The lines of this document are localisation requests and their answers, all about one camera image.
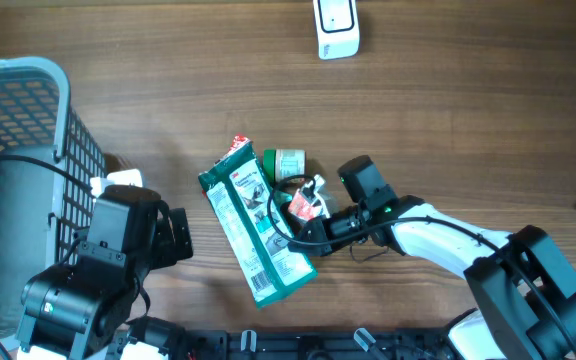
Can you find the red white small carton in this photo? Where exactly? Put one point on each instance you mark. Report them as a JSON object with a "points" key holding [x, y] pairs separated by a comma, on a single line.
{"points": [[304, 208]]}

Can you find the grey plastic shopping basket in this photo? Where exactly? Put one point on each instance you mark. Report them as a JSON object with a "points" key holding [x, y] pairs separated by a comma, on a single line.
{"points": [[47, 158]]}

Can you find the small jar green lid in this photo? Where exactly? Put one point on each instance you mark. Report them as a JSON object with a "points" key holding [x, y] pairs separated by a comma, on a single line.
{"points": [[279, 164]]}

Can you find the white barcode scanner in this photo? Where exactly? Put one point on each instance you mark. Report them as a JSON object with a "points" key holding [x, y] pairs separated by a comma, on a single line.
{"points": [[337, 28]]}

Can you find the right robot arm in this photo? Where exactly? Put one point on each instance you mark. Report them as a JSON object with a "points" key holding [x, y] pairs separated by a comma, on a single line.
{"points": [[523, 285]]}

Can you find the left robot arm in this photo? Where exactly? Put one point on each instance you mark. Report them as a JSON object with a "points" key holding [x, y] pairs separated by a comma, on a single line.
{"points": [[72, 310]]}

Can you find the green 3M gloves packet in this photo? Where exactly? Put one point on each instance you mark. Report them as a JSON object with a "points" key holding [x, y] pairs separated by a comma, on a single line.
{"points": [[238, 192]]}

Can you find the red small packet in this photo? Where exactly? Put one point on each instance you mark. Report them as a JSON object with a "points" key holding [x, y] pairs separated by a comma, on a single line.
{"points": [[238, 142]]}

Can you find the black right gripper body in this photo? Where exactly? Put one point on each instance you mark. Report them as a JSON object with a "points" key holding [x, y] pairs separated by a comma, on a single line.
{"points": [[321, 228]]}

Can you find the pale green small packet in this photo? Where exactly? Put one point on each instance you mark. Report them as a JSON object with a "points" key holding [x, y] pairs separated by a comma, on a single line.
{"points": [[281, 198]]}

